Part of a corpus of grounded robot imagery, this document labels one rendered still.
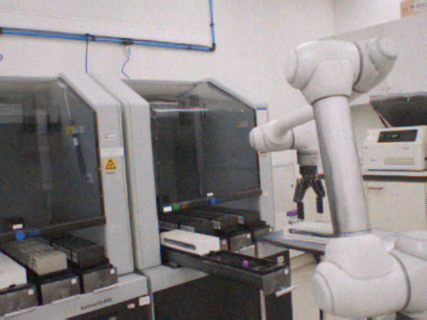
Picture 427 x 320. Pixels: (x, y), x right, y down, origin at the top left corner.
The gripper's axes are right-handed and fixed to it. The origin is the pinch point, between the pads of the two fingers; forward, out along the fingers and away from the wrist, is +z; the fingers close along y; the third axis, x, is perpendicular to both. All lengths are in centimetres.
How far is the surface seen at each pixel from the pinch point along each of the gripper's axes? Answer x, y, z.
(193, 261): 26, -43, 14
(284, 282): -12.7, -35.0, 17.1
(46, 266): 49, -93, 8
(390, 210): 58, 195, 36
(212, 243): 22.5, -35.7, 7.7
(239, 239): 36.6, -6.1, 14.1
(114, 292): 40, -71, 22
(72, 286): 41, -87, 15
